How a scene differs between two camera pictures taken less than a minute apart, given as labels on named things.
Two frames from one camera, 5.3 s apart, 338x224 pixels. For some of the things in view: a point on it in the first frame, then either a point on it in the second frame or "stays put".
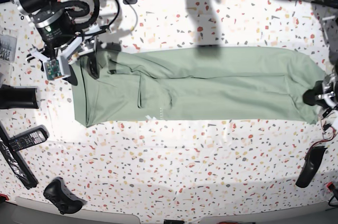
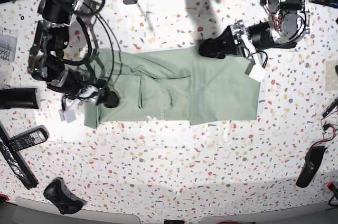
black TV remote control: (29, 138) stays put
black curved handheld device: (312, 160) stays put
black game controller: (66, 202) stays put
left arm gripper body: (325, 93) -> (235, 41)
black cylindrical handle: (12, 98) stays put
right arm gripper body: (57, 64) -> (100, 93)
